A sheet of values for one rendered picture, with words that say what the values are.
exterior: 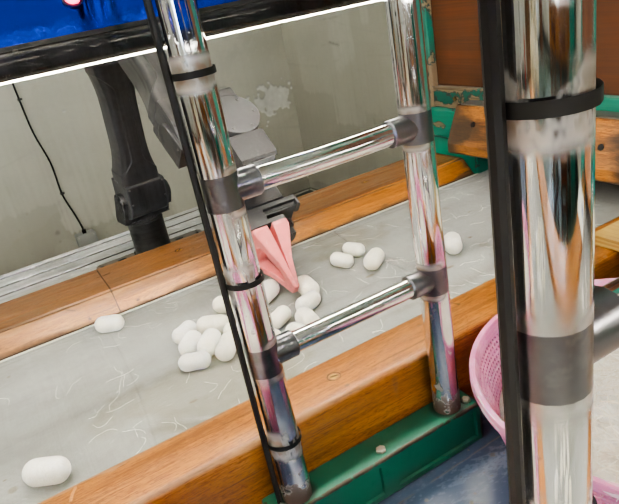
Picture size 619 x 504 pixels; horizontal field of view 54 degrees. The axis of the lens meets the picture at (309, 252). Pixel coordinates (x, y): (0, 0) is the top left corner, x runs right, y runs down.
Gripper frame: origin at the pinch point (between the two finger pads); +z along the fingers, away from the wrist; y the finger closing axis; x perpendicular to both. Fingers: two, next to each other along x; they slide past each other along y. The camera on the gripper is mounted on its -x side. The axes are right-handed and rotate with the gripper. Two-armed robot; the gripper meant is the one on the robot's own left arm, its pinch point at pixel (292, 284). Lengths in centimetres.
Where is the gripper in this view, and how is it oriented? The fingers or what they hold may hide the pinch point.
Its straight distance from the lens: 69.6
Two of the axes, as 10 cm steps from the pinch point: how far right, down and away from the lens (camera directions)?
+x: -2.0, 5.2, 8.3
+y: 8.4, -3.5, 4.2
